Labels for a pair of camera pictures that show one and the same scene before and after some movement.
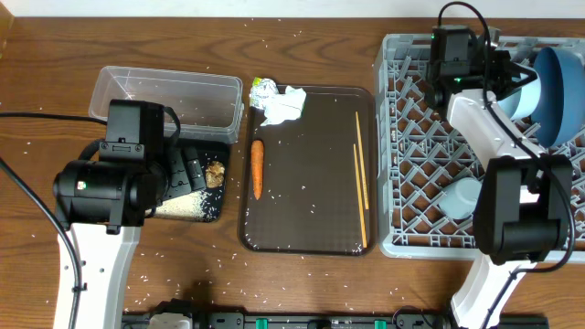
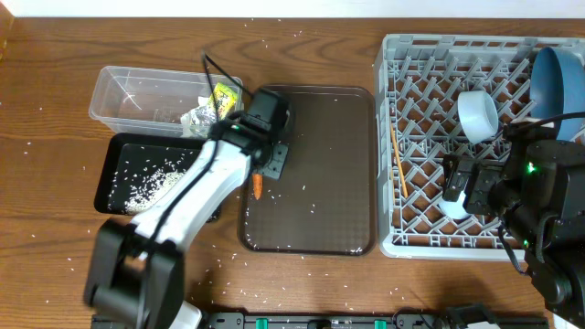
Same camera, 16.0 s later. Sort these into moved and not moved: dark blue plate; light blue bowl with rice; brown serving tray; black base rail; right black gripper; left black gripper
Moved: light blue bowl with rice; left black gripper; right black gripper
Not moved: black base rail; dark blue plate; brown serving tray
